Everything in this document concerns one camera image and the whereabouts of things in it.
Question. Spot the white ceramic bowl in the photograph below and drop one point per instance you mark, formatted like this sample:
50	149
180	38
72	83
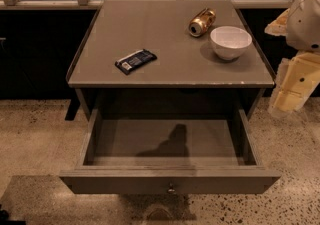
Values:
229	42

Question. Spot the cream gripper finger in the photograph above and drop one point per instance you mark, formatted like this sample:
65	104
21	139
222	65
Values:
296	80
278	27

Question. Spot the small metal drawer knob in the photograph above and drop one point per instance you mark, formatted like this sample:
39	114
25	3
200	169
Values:
171	189

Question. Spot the blue rxbar blueberry wrapper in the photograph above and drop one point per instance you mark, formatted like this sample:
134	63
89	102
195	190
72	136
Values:
135	60

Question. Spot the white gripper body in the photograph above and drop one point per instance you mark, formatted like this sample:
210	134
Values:
305	24

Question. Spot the grey wooden cabinet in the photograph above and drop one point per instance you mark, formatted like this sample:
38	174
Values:
122	27

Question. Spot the gold soda can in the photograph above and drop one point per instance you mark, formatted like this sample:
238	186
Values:
200	24

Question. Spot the open grey top drawer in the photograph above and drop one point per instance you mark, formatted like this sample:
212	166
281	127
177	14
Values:
200	155

